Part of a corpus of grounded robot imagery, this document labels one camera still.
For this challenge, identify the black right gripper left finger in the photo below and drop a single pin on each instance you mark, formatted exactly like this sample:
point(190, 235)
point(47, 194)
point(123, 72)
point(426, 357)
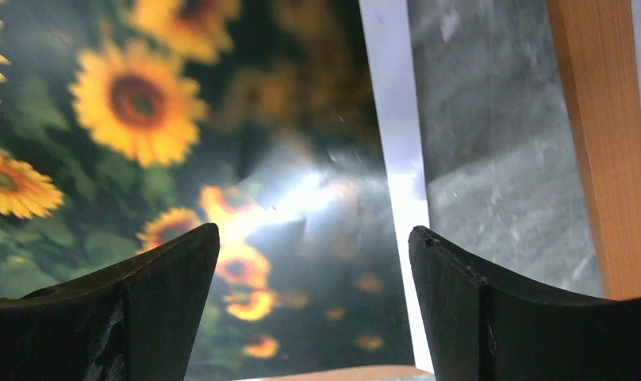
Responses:
point(134, 320)

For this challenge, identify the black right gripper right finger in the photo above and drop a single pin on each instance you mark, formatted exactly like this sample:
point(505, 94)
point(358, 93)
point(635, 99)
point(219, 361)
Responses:
point(485, 322)

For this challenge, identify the white mat backing board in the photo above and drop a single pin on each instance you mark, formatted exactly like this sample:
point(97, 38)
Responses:
point(375, 372)

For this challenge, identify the sunflower photo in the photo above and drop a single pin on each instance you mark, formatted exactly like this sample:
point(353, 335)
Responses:
point(125, 124)

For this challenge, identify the orange wooden shelf rack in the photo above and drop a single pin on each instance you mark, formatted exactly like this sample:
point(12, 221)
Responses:
point(595, 49)

